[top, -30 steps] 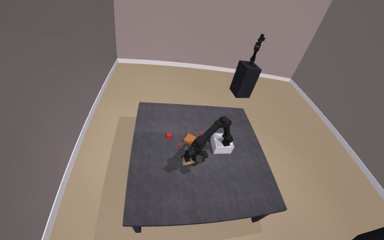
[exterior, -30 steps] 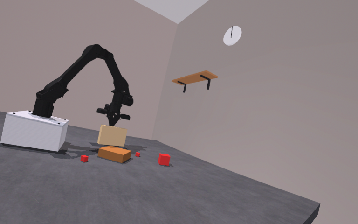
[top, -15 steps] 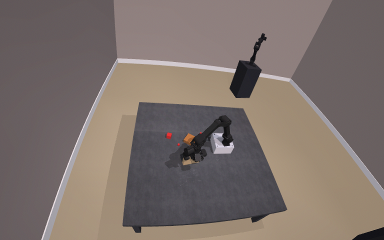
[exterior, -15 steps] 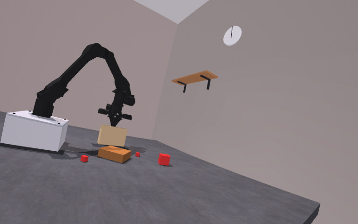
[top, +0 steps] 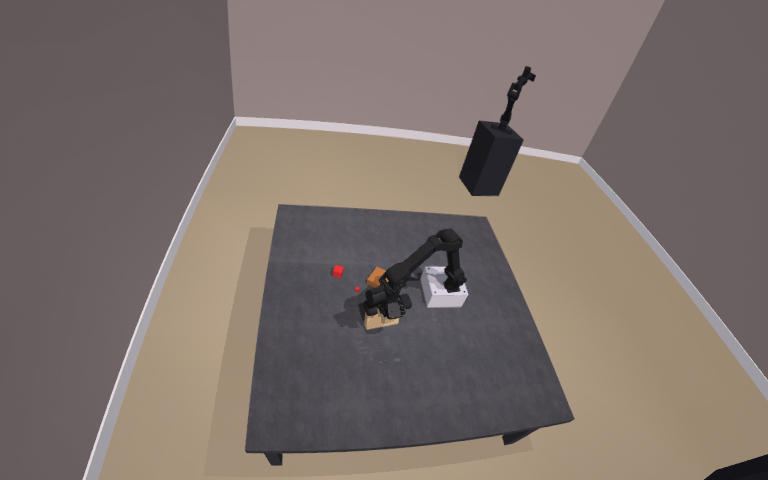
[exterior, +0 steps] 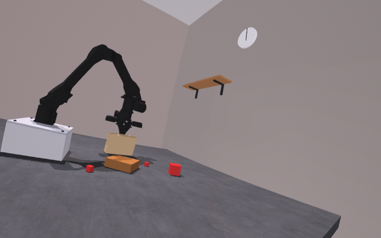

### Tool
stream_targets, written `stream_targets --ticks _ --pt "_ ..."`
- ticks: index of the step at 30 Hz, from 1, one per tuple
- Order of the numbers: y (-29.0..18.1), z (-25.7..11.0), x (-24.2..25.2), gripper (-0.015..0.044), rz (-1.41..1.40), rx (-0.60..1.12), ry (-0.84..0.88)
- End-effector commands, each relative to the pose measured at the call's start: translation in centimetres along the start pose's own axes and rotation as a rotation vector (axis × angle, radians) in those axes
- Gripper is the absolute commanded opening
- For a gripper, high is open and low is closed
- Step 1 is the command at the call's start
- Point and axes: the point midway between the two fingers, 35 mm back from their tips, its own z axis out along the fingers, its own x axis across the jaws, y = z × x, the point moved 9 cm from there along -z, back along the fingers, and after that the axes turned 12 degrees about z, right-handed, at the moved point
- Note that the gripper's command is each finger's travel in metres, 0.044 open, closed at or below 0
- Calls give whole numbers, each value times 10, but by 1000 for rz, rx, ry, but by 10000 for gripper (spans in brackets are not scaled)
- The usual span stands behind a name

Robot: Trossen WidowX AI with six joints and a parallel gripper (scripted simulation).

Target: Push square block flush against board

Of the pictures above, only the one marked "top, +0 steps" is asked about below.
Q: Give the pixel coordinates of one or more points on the beige rectangular block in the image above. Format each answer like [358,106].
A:
[378,320]

